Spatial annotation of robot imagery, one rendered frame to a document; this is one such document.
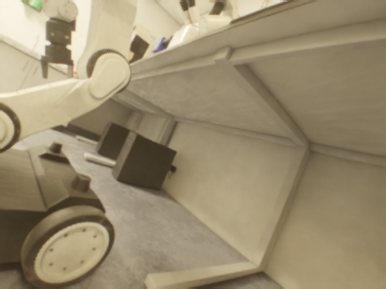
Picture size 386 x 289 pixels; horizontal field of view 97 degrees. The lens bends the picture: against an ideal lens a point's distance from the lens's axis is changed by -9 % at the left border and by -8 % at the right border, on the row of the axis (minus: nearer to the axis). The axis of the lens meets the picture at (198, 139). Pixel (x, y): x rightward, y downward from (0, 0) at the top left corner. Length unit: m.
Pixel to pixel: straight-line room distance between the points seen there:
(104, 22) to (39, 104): 0.31
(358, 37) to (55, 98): 0.70
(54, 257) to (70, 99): 0.40
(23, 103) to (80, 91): 0.14
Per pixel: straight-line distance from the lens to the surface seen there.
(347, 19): 0.43
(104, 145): 2.36
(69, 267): 0.61
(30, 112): 0.65
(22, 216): 0.55
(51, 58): 0.90
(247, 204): 1.27
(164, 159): 1.69
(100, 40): 0.69
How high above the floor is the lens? 0.42
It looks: 5 degrees up
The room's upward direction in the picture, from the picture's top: 24 degrees clockwise
